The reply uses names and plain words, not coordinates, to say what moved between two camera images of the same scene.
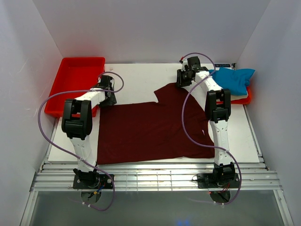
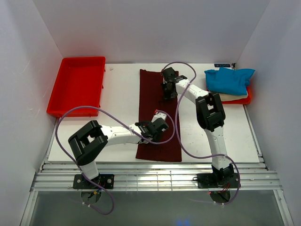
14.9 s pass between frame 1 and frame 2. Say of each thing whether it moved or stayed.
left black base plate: stayed
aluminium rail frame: stayed
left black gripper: moved
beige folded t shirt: stayed
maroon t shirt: moved
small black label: stayed
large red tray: stayed
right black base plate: stayed
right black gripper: moved
